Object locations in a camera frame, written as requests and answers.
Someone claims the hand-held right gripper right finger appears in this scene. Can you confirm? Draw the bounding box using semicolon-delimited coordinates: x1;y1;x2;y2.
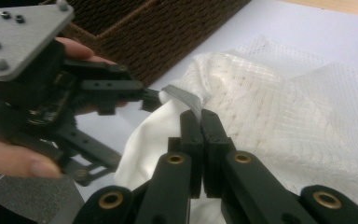
202;110;316;224

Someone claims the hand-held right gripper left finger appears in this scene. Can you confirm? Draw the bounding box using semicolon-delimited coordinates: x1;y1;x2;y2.
133;109;204;224

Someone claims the white shirt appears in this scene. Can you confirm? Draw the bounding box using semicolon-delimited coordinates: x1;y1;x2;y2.
114;98;231;224

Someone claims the brown woven basket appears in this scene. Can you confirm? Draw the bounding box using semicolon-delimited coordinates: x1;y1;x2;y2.
38;0;252;88

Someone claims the white mesh laundry bag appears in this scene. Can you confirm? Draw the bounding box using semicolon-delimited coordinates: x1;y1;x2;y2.
161;35;358;220

